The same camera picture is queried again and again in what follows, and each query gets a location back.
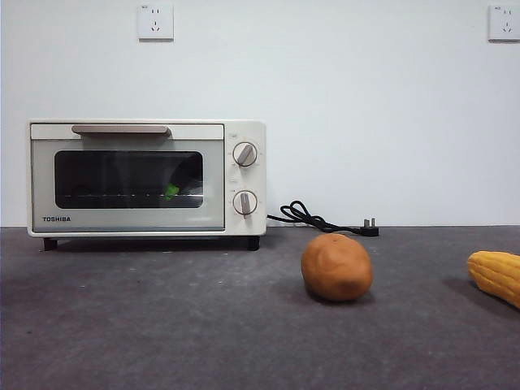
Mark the yellow corn cob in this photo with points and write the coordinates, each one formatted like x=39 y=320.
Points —
x=495 y=274

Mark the round oven knob, slanted grip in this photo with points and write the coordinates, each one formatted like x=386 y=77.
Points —
x=245 y=154

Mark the white wall socket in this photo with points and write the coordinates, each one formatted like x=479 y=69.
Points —
x=505 y=23
x=155 y=22

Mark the purple eggplant with green stem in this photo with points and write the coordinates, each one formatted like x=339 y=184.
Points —
x=170 y=191

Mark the white Toshiba toaster oven body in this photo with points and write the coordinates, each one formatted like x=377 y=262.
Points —
x=252 y=179

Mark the round oven knob, upright grip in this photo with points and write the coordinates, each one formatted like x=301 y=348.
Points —
x=245 y=202

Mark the brown potato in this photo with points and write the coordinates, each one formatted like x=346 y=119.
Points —
x=336 y=268

